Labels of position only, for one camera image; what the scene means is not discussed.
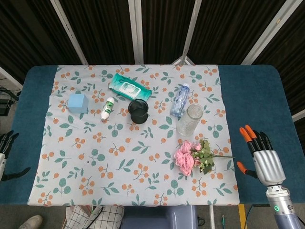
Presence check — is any grey shoe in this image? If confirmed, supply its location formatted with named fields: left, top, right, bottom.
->
left=18, top=214, right=43, bottom=229

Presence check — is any black electronics with cables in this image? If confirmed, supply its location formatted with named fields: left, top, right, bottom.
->
left=0, top=87, right=21, bottom=117

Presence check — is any small white green-label bottle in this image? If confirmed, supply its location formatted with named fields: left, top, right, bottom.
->
left=100, top=97, right=116, bottom=121

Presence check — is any checkered white bag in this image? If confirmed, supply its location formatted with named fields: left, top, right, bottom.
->
left=62, top=205, right=125, bottom=229

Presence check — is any teal wet wipes pack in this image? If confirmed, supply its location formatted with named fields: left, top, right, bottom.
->
left=108, top=73, right=153, bottom=101

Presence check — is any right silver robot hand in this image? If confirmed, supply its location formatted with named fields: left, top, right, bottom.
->
left=237, top=125, right=286, bottom=187

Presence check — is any pink rose bouquet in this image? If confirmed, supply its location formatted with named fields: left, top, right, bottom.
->
left=173, top=139, right=235, bottom=176

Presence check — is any light blue cube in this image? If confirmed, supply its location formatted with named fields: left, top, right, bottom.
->
left=67, top=94, right=89, bottom=114

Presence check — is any clear plastic water bottle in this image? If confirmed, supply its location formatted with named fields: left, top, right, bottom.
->
left=170, top=83, right=191, bottom=117

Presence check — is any clear glass vase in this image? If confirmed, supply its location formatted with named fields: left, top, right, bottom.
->
left=176, top=104, right=204, bottom=137

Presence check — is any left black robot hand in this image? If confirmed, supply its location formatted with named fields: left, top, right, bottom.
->
left=0, top=130, right=31, bottom=182

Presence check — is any floral patterned tablecloth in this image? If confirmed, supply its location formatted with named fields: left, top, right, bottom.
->
left=26, top=64, right=240, bottom=207

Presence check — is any black plastic cup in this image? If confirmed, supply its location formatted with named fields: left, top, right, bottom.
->
left=128, top=99, right=149, bottom=125

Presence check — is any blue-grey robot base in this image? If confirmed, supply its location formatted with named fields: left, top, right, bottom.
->
left=121, top=204, right=199, bottom=229

